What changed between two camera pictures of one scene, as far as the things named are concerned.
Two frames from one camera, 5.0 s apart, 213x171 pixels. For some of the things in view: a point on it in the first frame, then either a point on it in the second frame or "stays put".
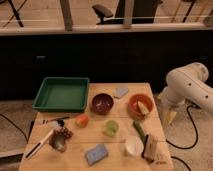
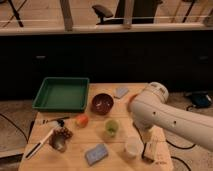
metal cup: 58,142 stays put
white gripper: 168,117 to 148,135
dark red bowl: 102,103 stays put
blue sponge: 96,155 stays put
